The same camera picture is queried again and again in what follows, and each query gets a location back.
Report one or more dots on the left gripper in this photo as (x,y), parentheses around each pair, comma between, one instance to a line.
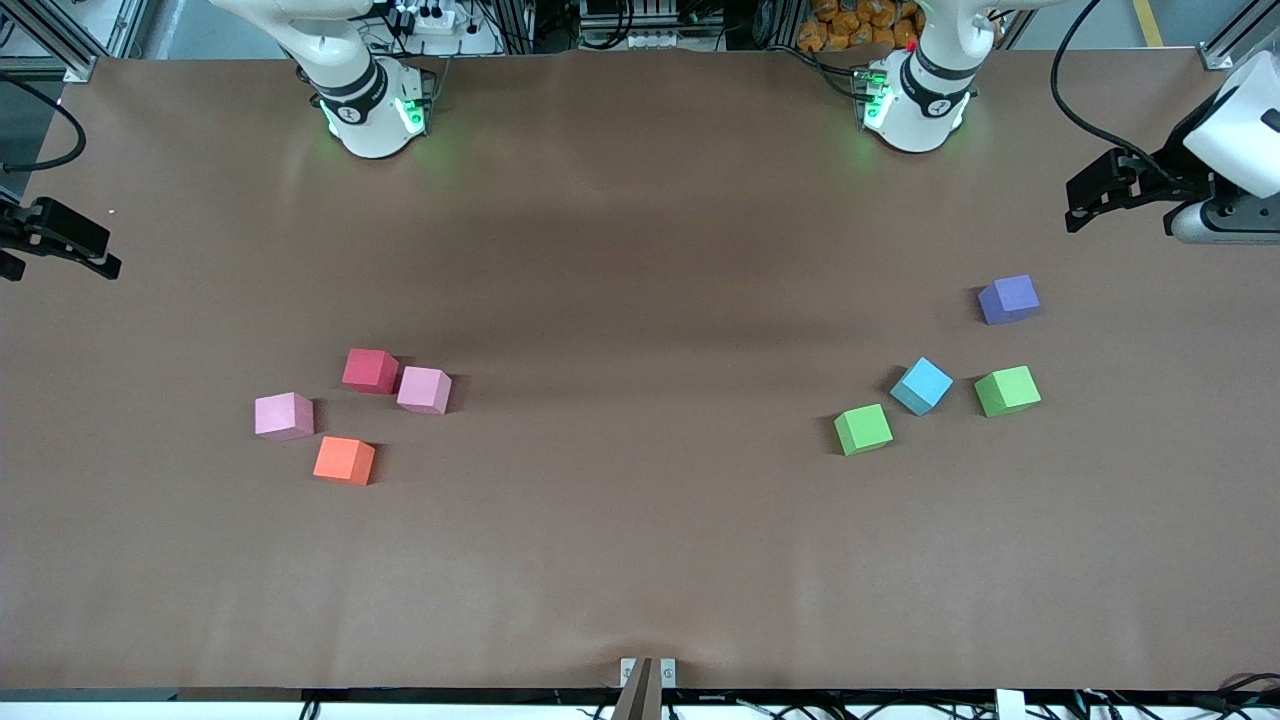
(1178,169)

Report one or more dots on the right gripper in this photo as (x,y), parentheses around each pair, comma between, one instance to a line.
(30,228)

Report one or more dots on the green foam cube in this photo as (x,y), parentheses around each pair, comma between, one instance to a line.
(862,430)
(1007,391)

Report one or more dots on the blue foam cube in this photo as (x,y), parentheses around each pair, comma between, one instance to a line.
(921,385)

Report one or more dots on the red foam cube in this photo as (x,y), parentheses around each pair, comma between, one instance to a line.
(368,368)

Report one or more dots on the pink foam cube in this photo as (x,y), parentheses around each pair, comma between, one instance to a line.
(422,388)
(283,414)

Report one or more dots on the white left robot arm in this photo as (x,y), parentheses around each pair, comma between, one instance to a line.
(915,115)

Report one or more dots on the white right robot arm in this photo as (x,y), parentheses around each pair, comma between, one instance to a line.
(370,130)

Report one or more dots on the purple foam cube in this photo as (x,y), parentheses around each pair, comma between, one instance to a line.
(1008,299)

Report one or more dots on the orange netted bag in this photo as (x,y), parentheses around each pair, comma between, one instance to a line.
(840,25)

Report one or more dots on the orange foam cube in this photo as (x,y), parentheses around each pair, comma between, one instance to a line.
(342,460)

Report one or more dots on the white power strip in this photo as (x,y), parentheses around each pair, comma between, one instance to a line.
(435,18)

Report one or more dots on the white terminal block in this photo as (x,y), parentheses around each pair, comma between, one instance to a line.
(645,40)

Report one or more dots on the small white box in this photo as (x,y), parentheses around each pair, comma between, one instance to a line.
(1010,705)

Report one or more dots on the aluminium frame profile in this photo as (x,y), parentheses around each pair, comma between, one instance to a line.
(1225,50)
(70,55)

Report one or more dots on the silver metal bracket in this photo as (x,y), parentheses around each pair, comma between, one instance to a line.
(668,672)

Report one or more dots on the brown camera post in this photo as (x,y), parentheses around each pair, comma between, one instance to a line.
(640,700)

